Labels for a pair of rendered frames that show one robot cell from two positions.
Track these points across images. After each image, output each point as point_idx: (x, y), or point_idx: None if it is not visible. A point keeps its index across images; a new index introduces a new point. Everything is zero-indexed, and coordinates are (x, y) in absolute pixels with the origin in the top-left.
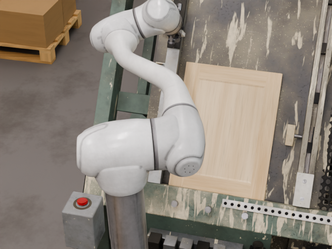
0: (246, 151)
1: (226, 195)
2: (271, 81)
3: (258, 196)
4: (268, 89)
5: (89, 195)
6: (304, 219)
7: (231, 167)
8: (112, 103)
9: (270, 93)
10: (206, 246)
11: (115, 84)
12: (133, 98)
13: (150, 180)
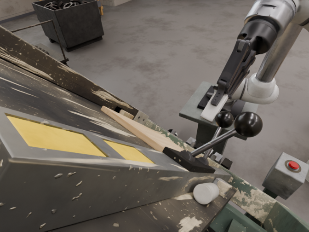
0: (156, 134)
1: (179, 140)
2: (114, 112)
3: (159, 133)
4: (121, 115)
5: (287, 171)
6: None
7: (169, 142)
8: (285, 217)
9: (121, 115)
10: (197, 144)
11: (288, 226)
12: (251, 223)
13: (229, 173)
